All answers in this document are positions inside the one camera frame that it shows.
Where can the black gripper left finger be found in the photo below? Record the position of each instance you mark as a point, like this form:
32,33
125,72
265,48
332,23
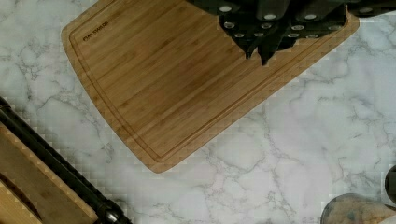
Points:
251,24

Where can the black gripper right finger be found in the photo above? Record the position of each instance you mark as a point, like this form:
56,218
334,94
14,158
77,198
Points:
294,19

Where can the bamboo cutting board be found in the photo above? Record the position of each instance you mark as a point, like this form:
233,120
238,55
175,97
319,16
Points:
167,79

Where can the black cooking pot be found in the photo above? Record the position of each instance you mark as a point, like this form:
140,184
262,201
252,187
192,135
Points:
390,183

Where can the cereal container with lid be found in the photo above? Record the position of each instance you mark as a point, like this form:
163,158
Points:
353,208

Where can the wooden tray with handle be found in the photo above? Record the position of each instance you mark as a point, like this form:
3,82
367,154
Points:
31,193

